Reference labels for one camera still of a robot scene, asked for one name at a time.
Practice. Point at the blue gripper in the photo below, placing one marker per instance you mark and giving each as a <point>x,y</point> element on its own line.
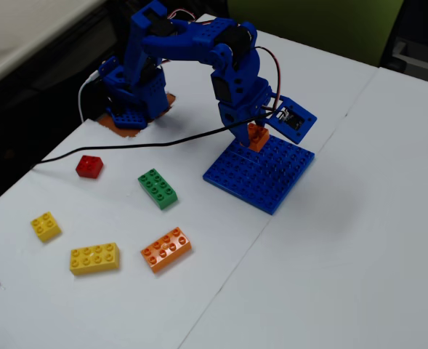
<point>232,115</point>

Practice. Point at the yellow 2x2 block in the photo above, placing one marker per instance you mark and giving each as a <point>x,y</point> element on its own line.
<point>46,227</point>

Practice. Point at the orange 2x2 block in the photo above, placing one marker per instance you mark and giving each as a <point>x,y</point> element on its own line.
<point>258,137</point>

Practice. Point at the dark office chair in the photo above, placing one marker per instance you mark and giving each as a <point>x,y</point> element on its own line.
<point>417,40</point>

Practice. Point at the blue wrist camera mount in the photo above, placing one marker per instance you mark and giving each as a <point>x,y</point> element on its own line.
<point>295,121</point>

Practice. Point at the red 2x2 block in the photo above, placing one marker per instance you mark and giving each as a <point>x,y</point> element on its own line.
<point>89,166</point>

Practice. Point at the orange 2x4 block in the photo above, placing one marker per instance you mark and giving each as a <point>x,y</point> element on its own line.
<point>166,250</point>

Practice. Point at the yellow 2x4 block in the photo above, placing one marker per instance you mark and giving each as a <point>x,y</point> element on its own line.
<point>94,259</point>

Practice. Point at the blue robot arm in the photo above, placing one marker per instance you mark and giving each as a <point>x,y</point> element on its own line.
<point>184,43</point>

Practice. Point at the blue 8x8 baseplate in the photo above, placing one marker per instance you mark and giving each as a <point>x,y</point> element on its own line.
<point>261,178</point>

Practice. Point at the green 2x4 block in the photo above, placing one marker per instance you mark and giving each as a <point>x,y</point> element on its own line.
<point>158,189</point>

